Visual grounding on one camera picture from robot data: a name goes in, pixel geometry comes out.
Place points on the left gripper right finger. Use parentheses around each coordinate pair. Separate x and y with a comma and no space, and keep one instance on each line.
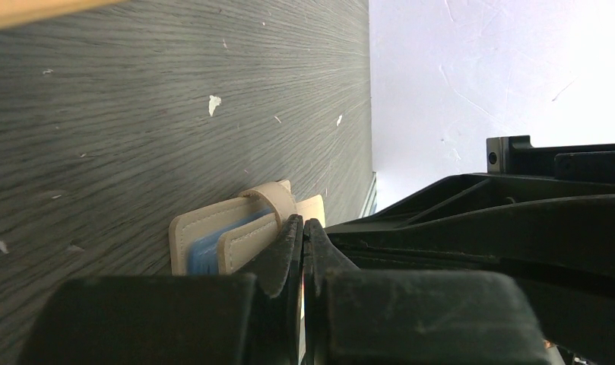
(356,316)

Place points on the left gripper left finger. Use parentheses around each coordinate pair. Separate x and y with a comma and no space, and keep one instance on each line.
(248,317)

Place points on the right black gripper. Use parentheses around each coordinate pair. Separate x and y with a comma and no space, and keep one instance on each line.
(576,233)

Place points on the beige card holder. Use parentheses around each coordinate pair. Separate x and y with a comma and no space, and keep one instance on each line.
(222,237)

